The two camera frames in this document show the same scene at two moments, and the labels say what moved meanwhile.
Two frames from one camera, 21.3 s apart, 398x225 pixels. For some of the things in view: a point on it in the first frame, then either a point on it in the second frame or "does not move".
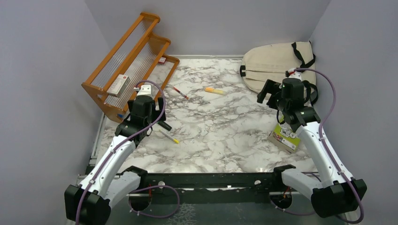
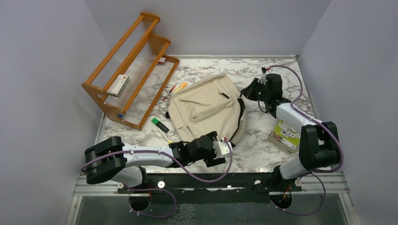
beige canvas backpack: [271, 62] → [204, 106]
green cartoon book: [283, 136] does not move
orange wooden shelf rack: [140, 55] does not move
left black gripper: [157, 113] → [213, 160]
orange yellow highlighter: [211, 90] → [182, 86]
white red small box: [118, 86] does not move
